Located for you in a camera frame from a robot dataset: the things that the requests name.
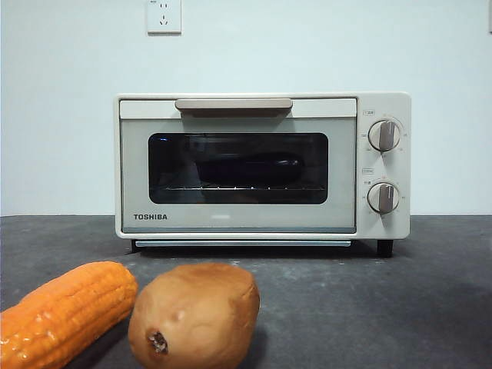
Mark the dark purple eggplant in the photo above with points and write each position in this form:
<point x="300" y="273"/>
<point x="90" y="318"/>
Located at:
<point x="250" y="169"/>

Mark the oven door with glass window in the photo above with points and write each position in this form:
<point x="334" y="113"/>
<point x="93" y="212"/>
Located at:
<point x="135" y="173"/>

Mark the cream oven knob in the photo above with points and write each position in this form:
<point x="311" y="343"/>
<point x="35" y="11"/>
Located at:
<point x="384" y="135"/>
<point x="383" y="198"/>

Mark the cream Toshiba toaster oven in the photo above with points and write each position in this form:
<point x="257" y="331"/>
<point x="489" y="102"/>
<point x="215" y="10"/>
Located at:
<point x="402" y="104"/>

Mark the brown potato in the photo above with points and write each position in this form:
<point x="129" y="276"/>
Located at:
<point x="194" y="307"/>

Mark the orange corn cob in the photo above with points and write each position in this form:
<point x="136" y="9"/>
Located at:
<point x="71" y="307"/>

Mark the white wall socket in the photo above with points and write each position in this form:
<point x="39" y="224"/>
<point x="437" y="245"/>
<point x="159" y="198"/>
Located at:
<point x="164" y="17"/>

